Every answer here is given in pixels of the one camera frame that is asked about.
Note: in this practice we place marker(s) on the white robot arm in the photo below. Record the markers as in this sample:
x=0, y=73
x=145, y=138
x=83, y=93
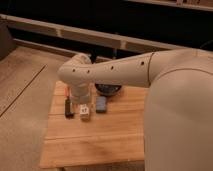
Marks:
x=178, y=113

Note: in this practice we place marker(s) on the black bowl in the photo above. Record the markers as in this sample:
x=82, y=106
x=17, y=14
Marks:
x=107, y=90

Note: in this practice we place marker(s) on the blue sponge block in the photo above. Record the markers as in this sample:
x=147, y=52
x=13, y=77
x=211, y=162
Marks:
x=101, y=104

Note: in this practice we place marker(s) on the white plastic bottle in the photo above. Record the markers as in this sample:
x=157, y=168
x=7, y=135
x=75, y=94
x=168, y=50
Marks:
x=84, y=112

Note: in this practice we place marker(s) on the wooden table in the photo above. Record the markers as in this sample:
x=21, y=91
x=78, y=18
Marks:
x=116, y=136

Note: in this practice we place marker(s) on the black brush orange handle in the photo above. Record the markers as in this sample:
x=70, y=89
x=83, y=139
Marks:
x=68, y=112

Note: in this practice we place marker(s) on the metal wall rail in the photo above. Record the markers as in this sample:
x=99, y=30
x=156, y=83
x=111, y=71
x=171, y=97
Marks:
x=86, y=36

